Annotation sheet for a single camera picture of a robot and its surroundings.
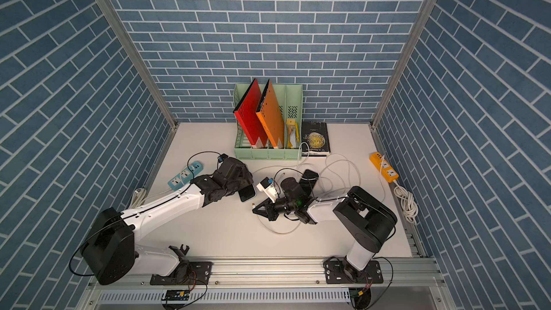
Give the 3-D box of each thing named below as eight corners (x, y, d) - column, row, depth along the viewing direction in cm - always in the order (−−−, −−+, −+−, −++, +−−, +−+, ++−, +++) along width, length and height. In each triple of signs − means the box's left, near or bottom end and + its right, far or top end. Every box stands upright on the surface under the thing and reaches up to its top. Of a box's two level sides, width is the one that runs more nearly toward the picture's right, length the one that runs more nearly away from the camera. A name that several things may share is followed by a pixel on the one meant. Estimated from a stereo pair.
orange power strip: (387, 185, 98) (390, 180, 95) (365, 158, 107) (367, 154, 104) (399, 179, 100) (403, 174, 97) (376, 154, 109) (378, 149, 106)
